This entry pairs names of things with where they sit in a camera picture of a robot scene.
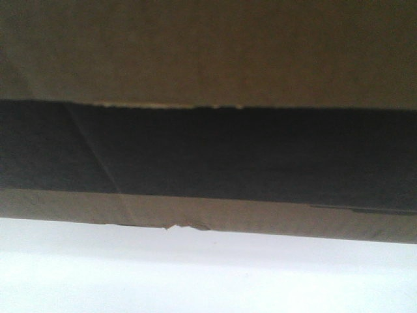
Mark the brown cardboard box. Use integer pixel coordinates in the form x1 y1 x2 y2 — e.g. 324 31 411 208
1 1 416 244

